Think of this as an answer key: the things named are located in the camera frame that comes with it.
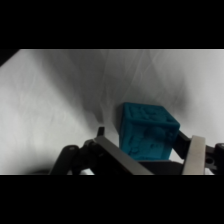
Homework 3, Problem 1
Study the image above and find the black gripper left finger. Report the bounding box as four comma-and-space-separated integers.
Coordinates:
49, 125, 155, 176

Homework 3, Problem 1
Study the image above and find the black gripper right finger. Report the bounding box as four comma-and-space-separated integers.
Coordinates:
172, 129, 224, 176

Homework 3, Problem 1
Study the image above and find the blue cube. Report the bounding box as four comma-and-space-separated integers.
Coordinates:
118, 101, 181, 162

